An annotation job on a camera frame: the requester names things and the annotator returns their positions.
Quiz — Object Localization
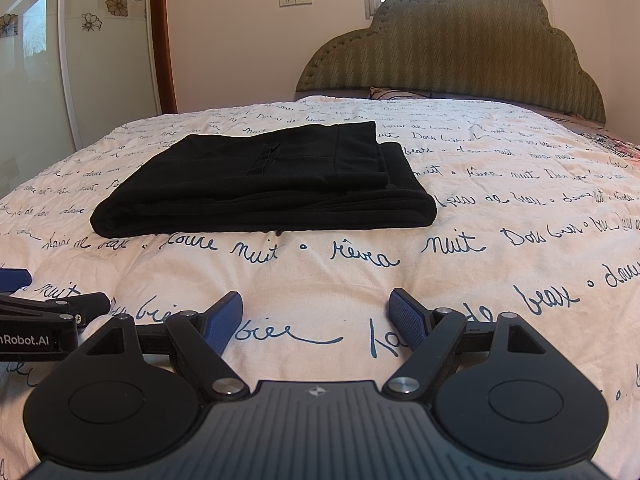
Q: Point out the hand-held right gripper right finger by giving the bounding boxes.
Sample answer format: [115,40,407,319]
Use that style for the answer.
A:
[382,288,548,402]

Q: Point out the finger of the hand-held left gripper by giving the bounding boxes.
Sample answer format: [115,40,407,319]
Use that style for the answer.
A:
[0,268,32,294]
[0,291,111,332]

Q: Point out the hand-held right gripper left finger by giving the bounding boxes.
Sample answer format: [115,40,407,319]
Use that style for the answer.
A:
[85,291,251,402]

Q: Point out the black pants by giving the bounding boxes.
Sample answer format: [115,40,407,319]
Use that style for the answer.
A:
[90,120,438,239]

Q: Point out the white script-printed quilt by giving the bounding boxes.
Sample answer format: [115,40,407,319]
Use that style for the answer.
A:
[0,95,640,480]

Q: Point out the striped pillow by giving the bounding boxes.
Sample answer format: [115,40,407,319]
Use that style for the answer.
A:
[369,86,432,101]

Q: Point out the floral glass wardrobe door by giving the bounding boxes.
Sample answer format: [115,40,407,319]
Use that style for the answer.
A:
[0,0,157,188]

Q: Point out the olive padded headboard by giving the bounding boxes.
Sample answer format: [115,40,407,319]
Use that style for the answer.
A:
[295,0,607,125]

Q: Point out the pink patterned pillow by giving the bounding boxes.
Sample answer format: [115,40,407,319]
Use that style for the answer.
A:
[575,127,640,162]

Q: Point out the brown wooden wardrobe frame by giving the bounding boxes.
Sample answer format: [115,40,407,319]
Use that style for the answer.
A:
[149,0,179,114]

